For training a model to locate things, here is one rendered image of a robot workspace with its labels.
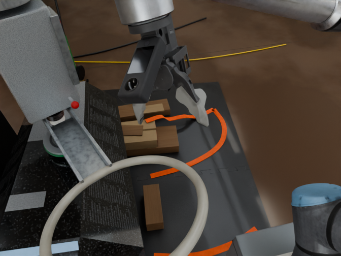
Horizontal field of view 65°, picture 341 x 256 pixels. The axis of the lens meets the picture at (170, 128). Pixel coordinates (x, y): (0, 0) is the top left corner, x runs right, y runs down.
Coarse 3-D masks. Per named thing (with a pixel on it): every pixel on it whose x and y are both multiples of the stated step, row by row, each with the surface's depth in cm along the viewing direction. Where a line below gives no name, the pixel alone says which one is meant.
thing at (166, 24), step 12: (144, 24) 42; (156, 24) 42; (168, 24) 44; (144, 36) 45; (156, 36) 44; (168, 36) 47; (168, 48) 48; (180, 48) 50; (168, 60) 45; (180, 60) 50; (168, 72) 45; (156, 84) 47; (168, 84) 46
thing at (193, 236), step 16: (128, 160) 97; (144, 160) 96; (160, 160) 93; (176, 160) 90; (96, 176) 94; (192, 176) 82; (80, 192) 91; (64, 208) 85; (208, 208) 71; (48, 224) 78; (192, 224) 67; (48, 240) 74; (192, 240) 63
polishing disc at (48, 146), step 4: (48, 132) 137; (44, 136) 135; (48, 136) 135; (44, 140) 134; (48, 140) 134; (52, 140) 134; (44, 144) 132; (48, 144) 132; (52, 144) 132; (56, 144) 132; (48, 148) 130; (52, 148) 130; (56, 148) 130; (52, 152) 129; (56, 152) 129; (60, 152) 129
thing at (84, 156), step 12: (72, 120) 116; (60, 132) 112; (72, 132) 111; (84, 132) 107; (60, 144) 102; (72, 144) 107; (84, 144) 107; (96, 144) 101; (72, 156) 103; (84, 156) 103; (96, 156) 103; (72, 168) 94; (84, 168) 99; (96, 168) 99; (96, 180) 96
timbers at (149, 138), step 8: (136, 120) 235; (144, 120) 235; (144, 128) 229; (152, 128) 229; (128, 136) 223; (136, 136) 223; (144, 136) 223; (152, 136) 223; (128, 144) 220; (136, 144) 221; (144, 144) 223; (152, 144) 224
